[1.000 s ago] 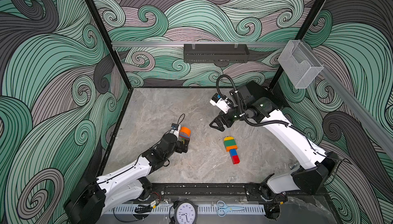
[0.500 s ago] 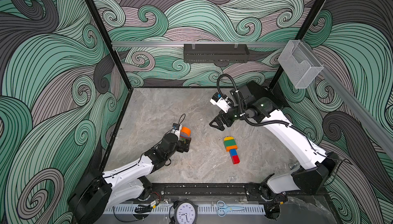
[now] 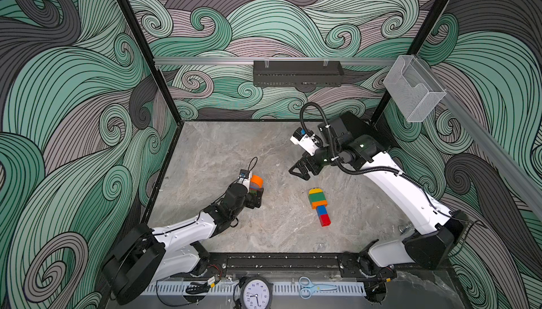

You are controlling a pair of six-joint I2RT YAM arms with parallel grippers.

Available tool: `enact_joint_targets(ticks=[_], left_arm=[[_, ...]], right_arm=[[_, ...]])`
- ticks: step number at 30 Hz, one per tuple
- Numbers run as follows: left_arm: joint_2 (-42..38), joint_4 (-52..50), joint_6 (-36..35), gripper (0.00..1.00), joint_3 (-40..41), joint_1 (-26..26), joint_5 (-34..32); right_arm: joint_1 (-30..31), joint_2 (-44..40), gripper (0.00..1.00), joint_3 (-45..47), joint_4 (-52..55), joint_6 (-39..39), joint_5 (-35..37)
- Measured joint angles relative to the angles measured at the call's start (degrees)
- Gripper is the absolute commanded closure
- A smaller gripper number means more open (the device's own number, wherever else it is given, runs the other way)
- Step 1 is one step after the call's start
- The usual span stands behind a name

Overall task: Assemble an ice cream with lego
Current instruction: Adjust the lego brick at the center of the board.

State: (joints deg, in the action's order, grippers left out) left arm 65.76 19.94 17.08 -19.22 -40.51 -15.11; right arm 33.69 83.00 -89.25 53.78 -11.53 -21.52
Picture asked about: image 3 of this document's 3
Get aluminium right rail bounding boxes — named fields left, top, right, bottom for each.
left=420, top=60, right=541, bottom=217

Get red square lego brick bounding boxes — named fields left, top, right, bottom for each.
left=318, top=214, right=331, bottom=227

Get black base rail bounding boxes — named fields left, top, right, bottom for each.
left=113, top=251, right=450, bottom=277

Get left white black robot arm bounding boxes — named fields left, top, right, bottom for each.
left=101, top=178, right=264, bottom=305

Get clear plastic wall holder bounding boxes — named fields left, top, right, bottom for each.
left=383, top=55, right=447, bottom=123

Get aluminium back rail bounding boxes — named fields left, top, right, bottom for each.
left=154, top=56, right=397, bottom=66

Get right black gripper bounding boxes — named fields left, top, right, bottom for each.
left=288, top=142, right=340, bottom=180

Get green long lego brick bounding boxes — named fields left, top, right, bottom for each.
left=309, top=193, right=327, bottom=203

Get black briefcase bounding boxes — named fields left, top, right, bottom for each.
left=328, top=111, right=390, bottom=171

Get aluminium rail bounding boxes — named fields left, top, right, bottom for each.
left=420, top=60, right=541, bottom=217
left=154, top=56, right=397, bottom=66

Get blue square lego brick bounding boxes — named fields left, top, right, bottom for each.
left=316, top=205, right=327, bottom=217

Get orange curved lego brick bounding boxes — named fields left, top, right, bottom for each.
left=250, top=175, right=264, bottom=188

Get orange long lego brick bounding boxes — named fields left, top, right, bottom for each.
left=311, top=200, right=328, bottom=210

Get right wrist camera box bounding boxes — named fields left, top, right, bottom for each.
left=289, top=123, right=352, bottom=157

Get white analog clock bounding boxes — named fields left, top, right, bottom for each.
left=239, top=276, right=273, bottom=309

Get light blue scissors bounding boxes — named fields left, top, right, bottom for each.
left=299, top=276, right=338, bottom=300

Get yellow curved lego brick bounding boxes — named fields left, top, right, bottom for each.
left=309, top=188, right=323, bottom=195

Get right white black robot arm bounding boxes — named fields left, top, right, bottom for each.
left=289, top=128, right=468, bottom=275

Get white slotted cable duct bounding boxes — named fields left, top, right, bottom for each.
left=142, top=281, right=366, bottom=297

